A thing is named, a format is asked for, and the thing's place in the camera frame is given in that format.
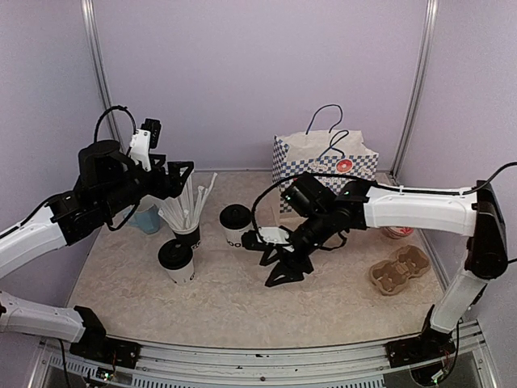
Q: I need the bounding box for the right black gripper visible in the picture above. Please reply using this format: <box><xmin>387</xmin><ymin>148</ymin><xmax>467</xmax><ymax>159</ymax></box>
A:
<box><xmin>261</xmin><ymin>207</ymin><xmax>334</xmax><ymax>285</ymax></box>

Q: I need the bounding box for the white paper coffee cup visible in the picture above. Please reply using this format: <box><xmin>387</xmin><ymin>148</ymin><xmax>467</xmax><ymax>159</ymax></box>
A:
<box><xmin>222</xmin><ymin>221</ymin><xmax>252</xmax><ymax>248</ymax></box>

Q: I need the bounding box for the black plastic cup lid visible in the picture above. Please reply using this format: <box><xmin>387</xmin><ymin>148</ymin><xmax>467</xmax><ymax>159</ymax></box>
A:
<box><xmin>219</xmin><ymin>204</ymin><xmax>251</xmax><ymax>230</ymax></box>

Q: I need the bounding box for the brown cardboard cup carrier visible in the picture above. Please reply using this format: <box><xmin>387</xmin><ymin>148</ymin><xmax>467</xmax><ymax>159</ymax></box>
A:
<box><xmin>368</xmin><ymin>245</ymin><xmax>431</xmax><ymax>296</ymax></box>

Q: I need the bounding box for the checkered paper takeout bag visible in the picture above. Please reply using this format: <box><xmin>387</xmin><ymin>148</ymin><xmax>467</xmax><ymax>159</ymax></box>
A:
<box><xmin>271</xmin><ymin>117</ymin><xmax>379</xmax><ymax>192</ymax></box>

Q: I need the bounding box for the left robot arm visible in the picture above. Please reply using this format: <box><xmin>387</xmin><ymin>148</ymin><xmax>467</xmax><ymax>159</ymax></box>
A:
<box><xmin>1</xmin><ymin>140</ymin><xmax>194</xmax><ymax>360</ymax></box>

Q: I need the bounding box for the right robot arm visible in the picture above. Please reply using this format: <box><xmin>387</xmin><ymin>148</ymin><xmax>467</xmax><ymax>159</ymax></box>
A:
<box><xmin>242</xmin><ymin>172</ymin><xmax>510</xmax><ymax>359</ymax></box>

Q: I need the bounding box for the bundle of wrapped white straws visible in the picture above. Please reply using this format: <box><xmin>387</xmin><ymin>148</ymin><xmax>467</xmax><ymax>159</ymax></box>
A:
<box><xmin>156</xmin><ymin>172</ymin><xmax>218</xmax><ymax>234</ymax></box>

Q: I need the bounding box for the light blue ceramic mug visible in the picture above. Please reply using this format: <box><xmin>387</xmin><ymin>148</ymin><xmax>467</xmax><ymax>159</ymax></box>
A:
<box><xmin>128</xmin><ymin>203</ymin><xmax>161</xmax><ymax>234</ymax></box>

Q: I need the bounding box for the black paper cup with straws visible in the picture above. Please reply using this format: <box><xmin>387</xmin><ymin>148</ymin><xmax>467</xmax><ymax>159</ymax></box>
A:
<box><xmin>173</xmin><ymin>223</ymin><xmax>201</xmax><ymax>250</ymax></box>

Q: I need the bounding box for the red patterned small bowl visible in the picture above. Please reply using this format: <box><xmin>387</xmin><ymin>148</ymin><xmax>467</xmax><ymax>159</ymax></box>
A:
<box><xmin>381</xmin><ymin>226</ymin><xmax>414</xmax><ymax>239</ymax></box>

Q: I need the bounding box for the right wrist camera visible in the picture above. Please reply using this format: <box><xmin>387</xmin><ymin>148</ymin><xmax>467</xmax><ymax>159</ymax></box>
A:
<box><xmin>242</xmin><ymin>226</ymin><xmax>291</xmax><ymax>251</ymax></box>

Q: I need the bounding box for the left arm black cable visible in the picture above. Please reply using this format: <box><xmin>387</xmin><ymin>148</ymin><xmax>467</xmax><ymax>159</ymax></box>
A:
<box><xmin>0</xmin><ymin>105</ymin><xmax>141</xmax><ymax>243</ymax></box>

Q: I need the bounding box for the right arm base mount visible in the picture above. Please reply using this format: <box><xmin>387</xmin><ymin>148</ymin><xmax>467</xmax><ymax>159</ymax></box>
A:
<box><xmin>385</xmin><ymin>306</ymin><xmax>456</xmax><ymax>368</ymax></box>

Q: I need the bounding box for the left aluminium corner post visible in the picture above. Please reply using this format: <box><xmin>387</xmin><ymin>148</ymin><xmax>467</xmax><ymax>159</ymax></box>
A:
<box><xmin>80</xmin><ymin>0</ymin><xmax>127</xmax><ymax>153</ymax></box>

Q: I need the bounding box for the aluminium corner post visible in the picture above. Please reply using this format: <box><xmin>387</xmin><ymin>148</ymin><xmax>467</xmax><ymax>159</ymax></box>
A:
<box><xmin>80</xmin><ymin>0</ymin><xmax>127</xmax><ymax>153</ymax></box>
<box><xmin>390</xmin><ymin>0</ymin><xmax>439</xmax><ymax>179</ymax></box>

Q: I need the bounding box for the right aluminium corner post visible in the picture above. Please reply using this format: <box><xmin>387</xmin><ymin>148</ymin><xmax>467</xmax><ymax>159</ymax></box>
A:
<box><xmin>390</xmin><ymin>0</ymin><xmax>439</xmax><ymax>179</ymax></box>

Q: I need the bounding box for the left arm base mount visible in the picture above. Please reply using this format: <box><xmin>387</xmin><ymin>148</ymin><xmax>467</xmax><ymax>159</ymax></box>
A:
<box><xmin>69</xmin><ymin>306</ymin><xmax>141</xmax><ymax>369</ymax></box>

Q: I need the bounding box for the aluminium front rail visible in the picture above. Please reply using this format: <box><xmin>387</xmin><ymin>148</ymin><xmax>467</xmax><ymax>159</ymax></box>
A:
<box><xmin>27</xmin><ymin>323</ymin><xmax>500</xmax><ymax>387</ymax></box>

